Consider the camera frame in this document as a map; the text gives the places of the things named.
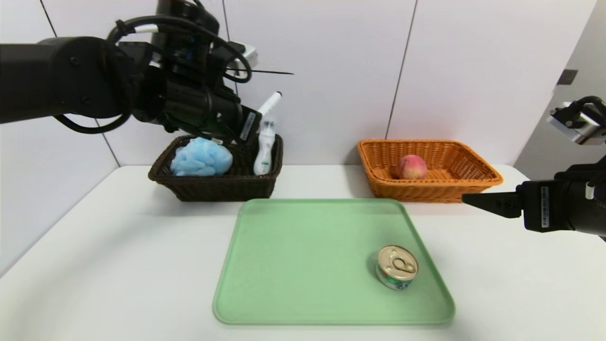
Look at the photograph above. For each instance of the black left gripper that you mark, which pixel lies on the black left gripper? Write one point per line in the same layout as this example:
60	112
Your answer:
247	126

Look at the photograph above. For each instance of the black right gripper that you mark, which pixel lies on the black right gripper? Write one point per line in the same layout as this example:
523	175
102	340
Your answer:
542	206

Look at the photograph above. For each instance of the white bottle with clear cap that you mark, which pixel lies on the white bottle with clear cap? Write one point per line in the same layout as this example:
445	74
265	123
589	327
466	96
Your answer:
264	151

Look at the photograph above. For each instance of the white marker pen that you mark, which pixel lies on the white marker pen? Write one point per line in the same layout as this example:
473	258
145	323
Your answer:
271	103

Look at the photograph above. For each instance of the blue mesh bath sponge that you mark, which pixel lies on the blue mesh bath sponge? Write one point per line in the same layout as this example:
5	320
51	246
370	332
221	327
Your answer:
201	158

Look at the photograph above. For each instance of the red peach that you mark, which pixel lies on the red peach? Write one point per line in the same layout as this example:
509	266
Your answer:
412	166

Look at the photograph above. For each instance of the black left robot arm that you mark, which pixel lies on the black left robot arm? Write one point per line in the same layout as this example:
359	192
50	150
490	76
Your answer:
57	76

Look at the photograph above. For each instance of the dark brown wicker basket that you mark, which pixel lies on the dark brown wicker basket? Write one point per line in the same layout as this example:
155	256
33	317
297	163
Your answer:
222	189

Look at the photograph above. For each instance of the orange wicker basket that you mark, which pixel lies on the orange wicker basket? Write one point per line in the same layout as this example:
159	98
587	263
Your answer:
426	192

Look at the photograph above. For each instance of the thin black zip tie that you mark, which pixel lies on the thin black zip tie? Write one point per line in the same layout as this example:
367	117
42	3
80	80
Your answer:
270	72

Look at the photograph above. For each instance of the tin can with gold lid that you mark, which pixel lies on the tin can with gold lid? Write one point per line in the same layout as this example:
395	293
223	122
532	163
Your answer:
397	265

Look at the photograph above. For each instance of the green plastic tray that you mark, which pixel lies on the green plastic tray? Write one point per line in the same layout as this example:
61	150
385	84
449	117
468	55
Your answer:
293	274

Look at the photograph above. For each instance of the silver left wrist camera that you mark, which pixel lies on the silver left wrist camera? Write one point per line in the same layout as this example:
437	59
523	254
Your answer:
248	54

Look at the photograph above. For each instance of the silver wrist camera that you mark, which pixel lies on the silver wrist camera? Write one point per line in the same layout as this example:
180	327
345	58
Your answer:
248	54
575	123

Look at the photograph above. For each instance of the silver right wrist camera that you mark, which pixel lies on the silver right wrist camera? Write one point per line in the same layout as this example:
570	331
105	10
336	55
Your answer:
575	123

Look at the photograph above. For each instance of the small black wall plate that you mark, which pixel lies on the small black wall plate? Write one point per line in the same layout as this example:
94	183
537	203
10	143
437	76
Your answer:
568	77

